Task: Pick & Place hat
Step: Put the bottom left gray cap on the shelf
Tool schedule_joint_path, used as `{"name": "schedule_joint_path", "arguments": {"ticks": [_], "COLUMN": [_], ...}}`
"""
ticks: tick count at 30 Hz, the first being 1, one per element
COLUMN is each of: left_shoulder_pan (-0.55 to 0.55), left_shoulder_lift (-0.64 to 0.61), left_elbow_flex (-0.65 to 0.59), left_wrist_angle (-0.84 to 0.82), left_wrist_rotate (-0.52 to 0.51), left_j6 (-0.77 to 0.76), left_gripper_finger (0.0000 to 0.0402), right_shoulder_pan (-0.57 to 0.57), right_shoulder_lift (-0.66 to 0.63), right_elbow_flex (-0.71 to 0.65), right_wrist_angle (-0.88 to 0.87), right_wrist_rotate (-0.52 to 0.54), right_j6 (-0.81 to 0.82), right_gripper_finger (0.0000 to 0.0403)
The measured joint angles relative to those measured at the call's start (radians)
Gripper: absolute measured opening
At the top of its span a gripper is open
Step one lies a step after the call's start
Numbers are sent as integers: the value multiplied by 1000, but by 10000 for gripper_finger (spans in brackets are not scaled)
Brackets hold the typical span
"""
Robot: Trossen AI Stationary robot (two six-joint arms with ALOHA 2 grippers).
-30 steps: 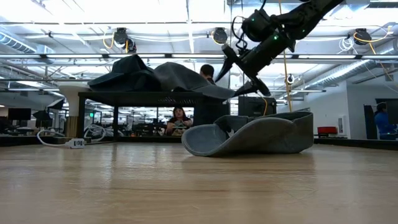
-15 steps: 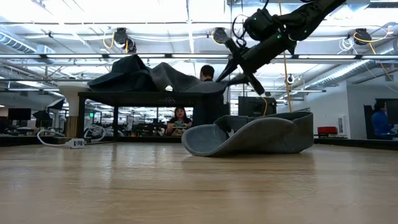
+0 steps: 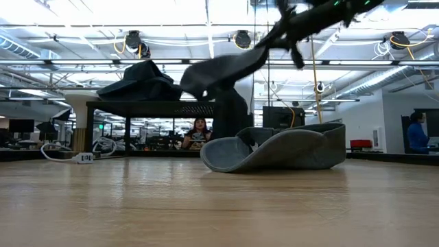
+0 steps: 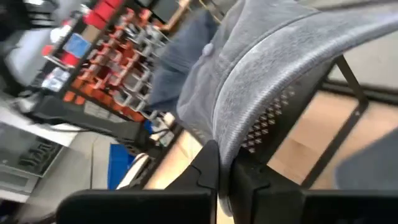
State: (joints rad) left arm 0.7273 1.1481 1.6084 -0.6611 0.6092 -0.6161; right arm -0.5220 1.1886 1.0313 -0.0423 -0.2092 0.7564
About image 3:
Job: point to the black computer monitor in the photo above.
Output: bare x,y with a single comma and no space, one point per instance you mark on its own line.
21,126

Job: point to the long light strip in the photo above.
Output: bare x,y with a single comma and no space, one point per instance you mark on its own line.
85,62

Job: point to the red box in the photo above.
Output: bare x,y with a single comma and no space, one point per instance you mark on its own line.
361,143

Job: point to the black equipment box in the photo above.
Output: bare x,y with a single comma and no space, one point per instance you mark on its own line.
278,116

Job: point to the person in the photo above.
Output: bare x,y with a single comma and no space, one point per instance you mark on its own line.
416,137
199,135

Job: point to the silver ventilation duct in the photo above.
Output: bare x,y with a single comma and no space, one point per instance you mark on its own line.
377,80

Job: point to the white round-top stand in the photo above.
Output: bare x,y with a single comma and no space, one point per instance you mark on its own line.
80,106

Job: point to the grey washed baseball cap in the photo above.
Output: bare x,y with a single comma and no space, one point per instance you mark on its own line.
219,72
291,151

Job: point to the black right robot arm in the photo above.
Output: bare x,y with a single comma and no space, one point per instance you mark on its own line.
360,8

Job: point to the blue denim baseball cap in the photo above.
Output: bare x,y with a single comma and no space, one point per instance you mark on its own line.
144,85

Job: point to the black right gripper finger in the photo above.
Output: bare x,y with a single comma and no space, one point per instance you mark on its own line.
283,43
276,32

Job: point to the white wall box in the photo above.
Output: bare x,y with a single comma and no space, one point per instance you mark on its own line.
376,137

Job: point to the black perforated metal stand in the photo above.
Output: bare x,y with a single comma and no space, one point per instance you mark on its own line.
154,108

